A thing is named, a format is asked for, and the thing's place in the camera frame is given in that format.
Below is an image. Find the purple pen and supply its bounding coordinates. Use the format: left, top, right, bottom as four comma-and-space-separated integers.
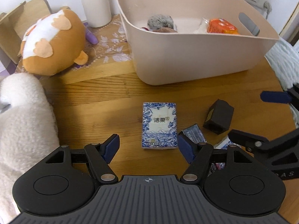
84, 22, 99, 45

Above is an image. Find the brown plush toy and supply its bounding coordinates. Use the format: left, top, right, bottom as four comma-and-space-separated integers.
153, 27, 177, 33

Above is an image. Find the clear plastic packet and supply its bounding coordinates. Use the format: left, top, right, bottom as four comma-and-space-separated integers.
192, 18, 209, 34

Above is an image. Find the small black box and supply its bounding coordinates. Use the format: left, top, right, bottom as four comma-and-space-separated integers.
203, 99, 234, 135

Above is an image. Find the grey furry toy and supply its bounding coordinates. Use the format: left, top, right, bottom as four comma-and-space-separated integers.
147, 14, 176, 30

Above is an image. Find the dark snack packet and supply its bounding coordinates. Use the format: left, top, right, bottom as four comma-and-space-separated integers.
182, 124, 232, 175

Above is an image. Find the white plug and cable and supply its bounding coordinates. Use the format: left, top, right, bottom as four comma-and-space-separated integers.
262, 0, 273, 19

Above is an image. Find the beige plastic storage bin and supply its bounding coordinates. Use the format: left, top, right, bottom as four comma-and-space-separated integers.
117, 0, 279, 85

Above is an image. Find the blue white tissue pack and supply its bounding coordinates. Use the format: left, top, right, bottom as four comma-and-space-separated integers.
141, 102, 178, 150

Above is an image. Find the white thermos bottle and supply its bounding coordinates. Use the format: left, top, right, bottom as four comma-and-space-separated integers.
81, 0, 112, 28

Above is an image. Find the white fluffy blanket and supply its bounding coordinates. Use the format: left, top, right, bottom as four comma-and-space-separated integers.
1, 73, 59, 223

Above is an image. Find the wooden phone stand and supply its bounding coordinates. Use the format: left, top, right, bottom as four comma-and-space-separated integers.
1, 0, 52, 64

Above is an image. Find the orange plastic bottle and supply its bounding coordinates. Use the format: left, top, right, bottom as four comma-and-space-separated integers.
207, 18, 239, 34

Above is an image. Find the orange white plush toy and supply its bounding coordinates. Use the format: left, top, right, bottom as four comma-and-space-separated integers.
20, 9, 89, 76

